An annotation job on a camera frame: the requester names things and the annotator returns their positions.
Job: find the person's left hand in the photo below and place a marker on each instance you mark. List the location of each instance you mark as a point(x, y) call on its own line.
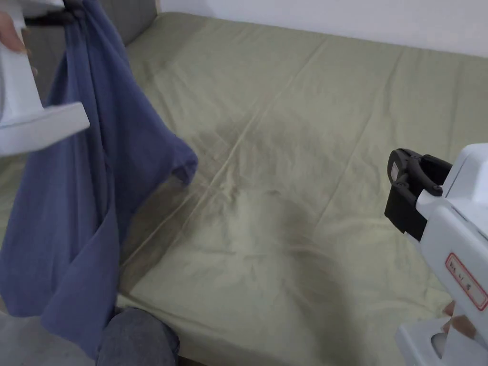
point(9, 32)

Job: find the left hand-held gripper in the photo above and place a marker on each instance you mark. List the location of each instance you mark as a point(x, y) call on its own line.
point(23, 126)

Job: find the person's legs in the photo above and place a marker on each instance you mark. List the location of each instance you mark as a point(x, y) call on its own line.
point(137, 339)

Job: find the bed with pale green sheet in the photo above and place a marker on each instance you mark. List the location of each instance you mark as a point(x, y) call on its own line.
point(289, 126)

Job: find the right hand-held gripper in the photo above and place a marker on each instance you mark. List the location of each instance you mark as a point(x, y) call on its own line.
point(457, 213)

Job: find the person's right hand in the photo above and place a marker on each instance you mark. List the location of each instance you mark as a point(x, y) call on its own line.
point(463, 326)

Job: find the dark blue shirt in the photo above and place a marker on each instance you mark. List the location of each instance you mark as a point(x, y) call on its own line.
point(80, 190)

